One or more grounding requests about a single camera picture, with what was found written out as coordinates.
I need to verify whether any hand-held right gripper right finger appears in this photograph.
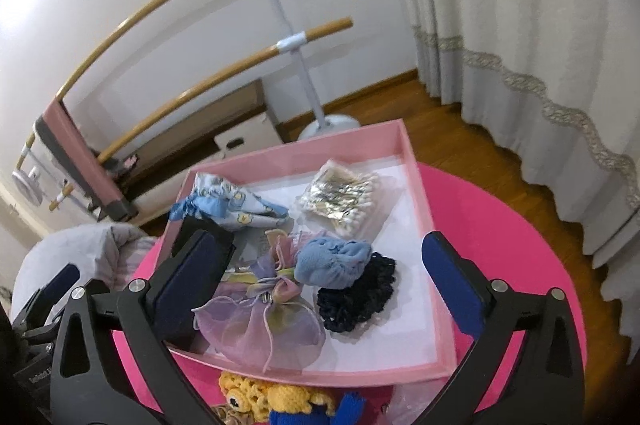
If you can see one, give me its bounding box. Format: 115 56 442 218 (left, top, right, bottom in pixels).
422 231 586 425

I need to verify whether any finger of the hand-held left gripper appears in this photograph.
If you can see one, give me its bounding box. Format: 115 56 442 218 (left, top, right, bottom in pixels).
12 302 68 336
30 264 81 311

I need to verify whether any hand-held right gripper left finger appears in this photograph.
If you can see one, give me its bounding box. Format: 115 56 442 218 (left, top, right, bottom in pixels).
50 230 236 425

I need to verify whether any pink cardboard box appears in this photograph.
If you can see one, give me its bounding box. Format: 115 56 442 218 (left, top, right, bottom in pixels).
157 118 458 388

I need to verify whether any pastel organza bow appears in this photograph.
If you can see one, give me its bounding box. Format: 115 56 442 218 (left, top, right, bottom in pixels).
192 229 327 373

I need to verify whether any black scrunchie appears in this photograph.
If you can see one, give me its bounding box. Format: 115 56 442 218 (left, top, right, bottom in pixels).
316 252 397 333

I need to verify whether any printed cloth with blue bow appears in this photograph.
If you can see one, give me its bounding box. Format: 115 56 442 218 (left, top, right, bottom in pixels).
169 172 290 231

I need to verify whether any light blue scrunchie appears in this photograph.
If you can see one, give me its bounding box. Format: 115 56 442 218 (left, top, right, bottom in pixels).
294 235 373 290

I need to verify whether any bag of cotton swabs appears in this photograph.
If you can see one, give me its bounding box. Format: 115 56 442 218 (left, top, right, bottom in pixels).
292 159 382 238

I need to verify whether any yellow and blue crochet doll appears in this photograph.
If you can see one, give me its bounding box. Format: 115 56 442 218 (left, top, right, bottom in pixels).
217 370 366 425

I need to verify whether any round table, pink cloth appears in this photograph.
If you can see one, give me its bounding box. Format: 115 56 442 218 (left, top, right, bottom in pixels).
112 162 588 425

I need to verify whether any small white fan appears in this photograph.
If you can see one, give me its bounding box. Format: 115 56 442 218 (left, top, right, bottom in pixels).
12 165 43 206

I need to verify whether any clear plastic wrapper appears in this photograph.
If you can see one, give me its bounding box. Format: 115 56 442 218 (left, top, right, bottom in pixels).
387 385 451 425

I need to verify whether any pink hanging cloth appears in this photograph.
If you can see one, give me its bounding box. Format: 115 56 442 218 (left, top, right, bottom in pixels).
42 102 123 206

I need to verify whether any low cabinet with dark top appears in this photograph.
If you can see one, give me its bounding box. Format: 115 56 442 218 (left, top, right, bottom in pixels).
85 79 283 226

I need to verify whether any cream pleated curtain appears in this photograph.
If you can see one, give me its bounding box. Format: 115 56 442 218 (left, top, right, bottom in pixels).
375 0 640 336

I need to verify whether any short wooden barre rail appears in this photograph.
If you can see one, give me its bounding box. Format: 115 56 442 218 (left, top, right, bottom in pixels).
49 18 353 212

